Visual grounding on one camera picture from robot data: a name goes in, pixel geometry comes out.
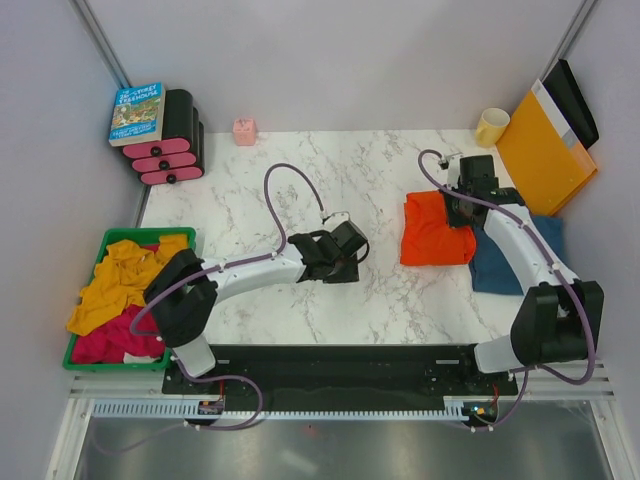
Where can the grey slotted cable duct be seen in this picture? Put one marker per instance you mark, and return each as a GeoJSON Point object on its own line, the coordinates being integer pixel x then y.
{"type": "Point", "coordinates": [194, 409]}

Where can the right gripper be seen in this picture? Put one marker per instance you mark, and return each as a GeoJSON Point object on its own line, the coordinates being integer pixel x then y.
{"type": "Point", "coordinates": [454, 220]}

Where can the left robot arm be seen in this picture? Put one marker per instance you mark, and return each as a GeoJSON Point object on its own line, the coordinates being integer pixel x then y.
{"type": "Point", "coordinates": [182, 297]}

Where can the aluminium frame post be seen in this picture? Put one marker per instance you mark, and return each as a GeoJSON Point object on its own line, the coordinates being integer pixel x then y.
{"type": "Point", "coordinates": [96, 33]}
{"type": "Point", "coordinates": [574, 29]}

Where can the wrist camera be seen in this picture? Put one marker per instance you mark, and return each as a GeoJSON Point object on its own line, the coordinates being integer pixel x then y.
{"type": "Point", "coordinates": [338, 217]}
{"type": "Point", "coordinates": [451, 165]}

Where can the white grey folder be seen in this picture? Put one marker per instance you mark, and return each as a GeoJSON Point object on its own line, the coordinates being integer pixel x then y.
{"type": "Point", "coordinates": [554, 115]}

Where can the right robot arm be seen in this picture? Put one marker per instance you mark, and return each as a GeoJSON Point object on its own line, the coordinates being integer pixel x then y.
{"type": "Point", "coordinates": [559, 317]}

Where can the blue treehouse paperback book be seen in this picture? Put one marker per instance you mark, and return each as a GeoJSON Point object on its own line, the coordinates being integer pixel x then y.
{"type": "Point", "coordinates": [137, 115]}

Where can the magenta t-shirt in bin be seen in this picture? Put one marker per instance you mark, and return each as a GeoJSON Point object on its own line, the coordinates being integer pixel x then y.
{"type": "Point", "coordinates": [113, 343]}

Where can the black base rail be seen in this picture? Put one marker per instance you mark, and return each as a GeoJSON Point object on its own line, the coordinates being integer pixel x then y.
{"type": "Point", "coordinates": [336, 377]}

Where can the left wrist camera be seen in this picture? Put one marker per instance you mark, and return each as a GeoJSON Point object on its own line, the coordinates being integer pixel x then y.
{"type": "Point", "coordinates": [338, 217]}

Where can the orange t-shirt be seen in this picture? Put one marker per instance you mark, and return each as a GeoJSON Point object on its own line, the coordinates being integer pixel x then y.
{"type": "Point", "coordinates": [428, 239]}

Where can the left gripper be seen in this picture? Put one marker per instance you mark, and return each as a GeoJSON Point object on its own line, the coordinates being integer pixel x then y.
{"type": "Point", "coordinates": [349, 274]}

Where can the black folder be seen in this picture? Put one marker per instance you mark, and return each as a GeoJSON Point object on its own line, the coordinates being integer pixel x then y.
{"type": "Point", "coordinates": [567, 95]}

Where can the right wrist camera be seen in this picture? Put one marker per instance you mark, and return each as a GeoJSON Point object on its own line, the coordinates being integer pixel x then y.
{"type": "Point", "coordinates": [451, 165]}

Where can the orange folder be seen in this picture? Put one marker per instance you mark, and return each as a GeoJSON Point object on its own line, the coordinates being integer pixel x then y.
{"type": "Point", "coordinates": [545, 172]}

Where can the left aluminium frame post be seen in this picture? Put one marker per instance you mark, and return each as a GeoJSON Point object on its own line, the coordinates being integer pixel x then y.
{"type": "Point", "coordinates": [96, 33]}

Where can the small pink box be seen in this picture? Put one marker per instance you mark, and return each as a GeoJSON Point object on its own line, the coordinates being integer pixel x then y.
{"type": "Point", "coordinates": [244, 131]}

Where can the yellow t-shirt in bin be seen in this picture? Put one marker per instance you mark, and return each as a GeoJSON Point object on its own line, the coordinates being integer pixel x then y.
{"type": "Point", "coordinates": [119, 281]}

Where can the right aluminium frame post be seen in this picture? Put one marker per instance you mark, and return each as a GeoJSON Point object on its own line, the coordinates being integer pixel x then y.
{"type": "Point", "coordinates": [574, 29]}

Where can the folded blue t-shirt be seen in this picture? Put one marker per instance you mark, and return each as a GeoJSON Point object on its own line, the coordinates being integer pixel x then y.
{"type": "Point", "coordinates": [491, 272]}

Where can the yellow mug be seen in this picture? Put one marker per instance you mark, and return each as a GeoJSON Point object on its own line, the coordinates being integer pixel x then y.
{"type": "Point", "coordinates": [491, 126]}

